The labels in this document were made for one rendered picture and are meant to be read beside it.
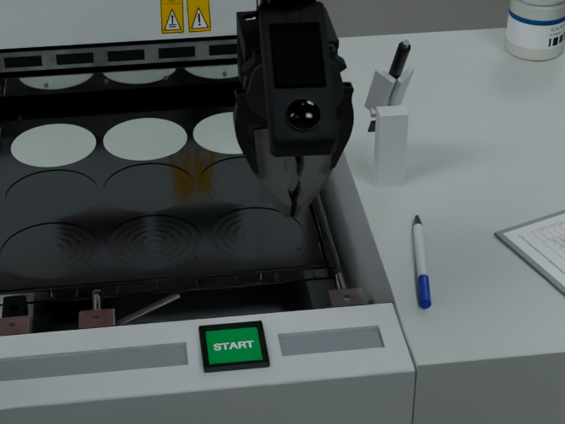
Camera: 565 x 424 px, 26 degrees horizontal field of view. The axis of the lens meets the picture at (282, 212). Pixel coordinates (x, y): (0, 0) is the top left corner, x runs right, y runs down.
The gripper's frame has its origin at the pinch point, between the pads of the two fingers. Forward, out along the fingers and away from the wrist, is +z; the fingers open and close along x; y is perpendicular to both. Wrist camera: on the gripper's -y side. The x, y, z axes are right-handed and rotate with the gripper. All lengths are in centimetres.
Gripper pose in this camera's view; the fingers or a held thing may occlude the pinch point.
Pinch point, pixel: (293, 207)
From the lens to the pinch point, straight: 97.0
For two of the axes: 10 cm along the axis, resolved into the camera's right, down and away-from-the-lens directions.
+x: -9.9, 0.8, -1.1
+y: -1.4, -5.6, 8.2
